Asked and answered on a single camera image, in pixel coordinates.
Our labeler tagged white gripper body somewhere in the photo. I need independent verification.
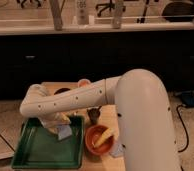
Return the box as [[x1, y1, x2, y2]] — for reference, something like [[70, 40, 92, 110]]
[[39, 113, 71, 134]]

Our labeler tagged orange bowl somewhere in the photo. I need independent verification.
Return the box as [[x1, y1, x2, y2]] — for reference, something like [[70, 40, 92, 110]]
[[85, 125, 114, 156]]

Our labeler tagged green plastic tray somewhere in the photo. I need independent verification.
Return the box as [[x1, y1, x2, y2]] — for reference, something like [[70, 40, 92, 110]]
[[11, 116, 84, 169]]

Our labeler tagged blue-grey cloth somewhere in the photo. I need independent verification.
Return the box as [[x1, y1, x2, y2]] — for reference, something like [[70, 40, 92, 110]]
[[110, 143, 123, 158]]

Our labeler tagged orange ball toy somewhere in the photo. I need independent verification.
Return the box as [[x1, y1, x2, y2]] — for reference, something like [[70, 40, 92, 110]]
[[77, 79, 91, 87]]

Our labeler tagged yellow corn cob toy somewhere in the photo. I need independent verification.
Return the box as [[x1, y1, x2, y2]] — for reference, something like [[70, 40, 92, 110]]
[[93, 128, 114, 148]]

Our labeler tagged dark blue device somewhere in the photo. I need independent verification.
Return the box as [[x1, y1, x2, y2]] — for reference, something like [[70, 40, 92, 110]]
[[180, 92, 194, 108]]

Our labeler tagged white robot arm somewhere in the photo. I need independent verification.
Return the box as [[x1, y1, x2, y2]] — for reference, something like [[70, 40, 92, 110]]
[[20, 69, 181, 171]]

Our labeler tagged dark red plate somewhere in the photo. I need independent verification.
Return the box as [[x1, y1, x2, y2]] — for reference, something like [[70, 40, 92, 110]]
[[54, 88, 71, 95]]

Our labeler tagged blue sponge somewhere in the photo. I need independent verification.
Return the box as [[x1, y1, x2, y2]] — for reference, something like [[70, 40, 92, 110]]
[[58, 125, 72, 140]]

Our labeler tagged white remote control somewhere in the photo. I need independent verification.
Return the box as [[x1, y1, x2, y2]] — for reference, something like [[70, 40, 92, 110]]
[[76, 0, 89, 25]]

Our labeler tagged black cable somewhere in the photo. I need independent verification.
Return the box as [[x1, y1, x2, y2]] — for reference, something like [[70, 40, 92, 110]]
[[175, 103, 190, 154]]

